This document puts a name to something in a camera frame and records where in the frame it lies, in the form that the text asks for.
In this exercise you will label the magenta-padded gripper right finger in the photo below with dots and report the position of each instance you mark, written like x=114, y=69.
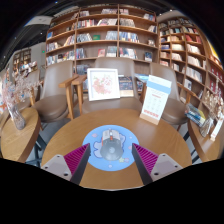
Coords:
x=146, y=159

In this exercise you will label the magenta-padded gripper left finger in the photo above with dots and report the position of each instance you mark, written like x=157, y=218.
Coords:
x=77, y=159

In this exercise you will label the grey computer mouse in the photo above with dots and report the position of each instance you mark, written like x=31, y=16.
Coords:
x=111, y=146

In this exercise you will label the round blue mouse pad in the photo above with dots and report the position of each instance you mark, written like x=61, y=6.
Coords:
x=128, y=140

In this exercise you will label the brown wooden-armed armchair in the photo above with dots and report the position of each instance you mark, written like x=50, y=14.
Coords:
x=175, y=113
x=110, y=106
x=51, y=106

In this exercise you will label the round wooden side table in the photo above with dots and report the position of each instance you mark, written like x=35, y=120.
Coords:
x=203, y=148
x=18, y=143

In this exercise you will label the white sign on wooden base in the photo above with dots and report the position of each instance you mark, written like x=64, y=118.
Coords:
x=155, y=100

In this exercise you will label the stack of colourful books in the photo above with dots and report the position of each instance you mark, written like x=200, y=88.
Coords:
x=196, y=115

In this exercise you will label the white dried flower bouquet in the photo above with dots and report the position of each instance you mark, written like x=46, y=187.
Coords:
x=207, y=126

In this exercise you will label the glass vase with dried flowers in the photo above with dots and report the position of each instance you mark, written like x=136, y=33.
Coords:
x=17, y=118

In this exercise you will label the small white table sign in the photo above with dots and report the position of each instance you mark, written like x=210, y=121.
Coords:
x=216, y=130

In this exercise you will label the dark covered book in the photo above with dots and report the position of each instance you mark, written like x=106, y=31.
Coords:
x=126, y=86

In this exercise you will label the white framed flower picture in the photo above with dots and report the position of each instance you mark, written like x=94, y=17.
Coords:
x=103, y=85

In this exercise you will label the stack of pale blue books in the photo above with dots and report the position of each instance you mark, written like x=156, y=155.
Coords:
x=142, y=78

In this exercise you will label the small distant bookshelf unit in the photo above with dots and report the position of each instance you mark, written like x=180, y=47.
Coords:
x=21, y=60

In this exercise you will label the tall wooden bookshelf unit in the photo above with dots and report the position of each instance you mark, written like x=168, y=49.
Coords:
x=190, y=50

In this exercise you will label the wide wooden bookshelf unit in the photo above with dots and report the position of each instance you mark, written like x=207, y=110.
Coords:
x=100, y=33

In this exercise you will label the white hanging ceiling panel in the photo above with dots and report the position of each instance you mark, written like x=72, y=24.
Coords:
x=39, y=20

